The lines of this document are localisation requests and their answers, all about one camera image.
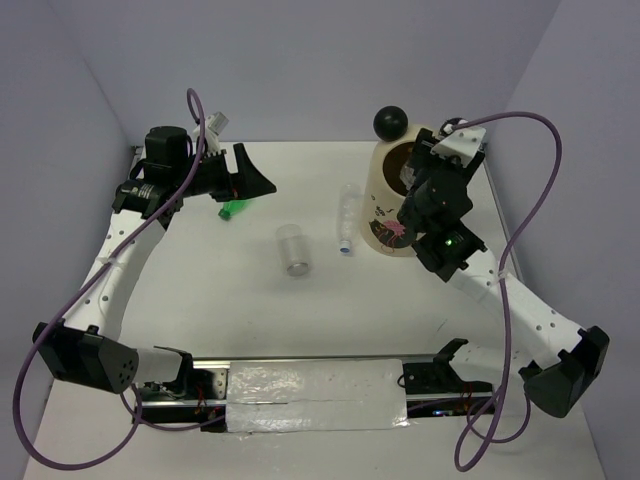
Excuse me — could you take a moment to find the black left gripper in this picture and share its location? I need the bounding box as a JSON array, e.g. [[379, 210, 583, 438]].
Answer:
[[175, 144, 277, 203]]

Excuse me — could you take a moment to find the green plastic bottle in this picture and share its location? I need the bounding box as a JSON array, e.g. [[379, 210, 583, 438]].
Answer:
[[218, 200, 251, 221]]

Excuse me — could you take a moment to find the clear bottle with blue label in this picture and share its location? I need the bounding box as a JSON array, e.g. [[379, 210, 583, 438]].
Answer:
[[399, 160, 420, 192]]

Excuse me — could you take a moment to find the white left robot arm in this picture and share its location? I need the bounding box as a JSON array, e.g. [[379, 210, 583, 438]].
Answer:
[[33, 126, 277, 399]]

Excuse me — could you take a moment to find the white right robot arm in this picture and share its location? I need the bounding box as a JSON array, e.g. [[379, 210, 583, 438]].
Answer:
[[397, 127, 610, 418]]

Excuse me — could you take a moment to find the cream bin with black ears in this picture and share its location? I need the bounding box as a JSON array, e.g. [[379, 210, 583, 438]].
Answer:
[[360, 104, 481, 257]]

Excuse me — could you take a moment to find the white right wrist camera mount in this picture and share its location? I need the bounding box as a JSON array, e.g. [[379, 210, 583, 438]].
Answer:
[[431, 125, 486, 165]]

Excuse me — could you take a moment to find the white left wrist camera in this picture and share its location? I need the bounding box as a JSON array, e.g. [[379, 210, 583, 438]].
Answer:
[[204, 112, 229, 155]]

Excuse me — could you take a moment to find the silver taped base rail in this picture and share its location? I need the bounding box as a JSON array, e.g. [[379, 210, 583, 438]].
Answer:
[[139, 357, 494, 433]]

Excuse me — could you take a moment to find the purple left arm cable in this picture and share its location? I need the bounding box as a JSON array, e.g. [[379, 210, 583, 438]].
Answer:
[[12, 88, 226, 470]]

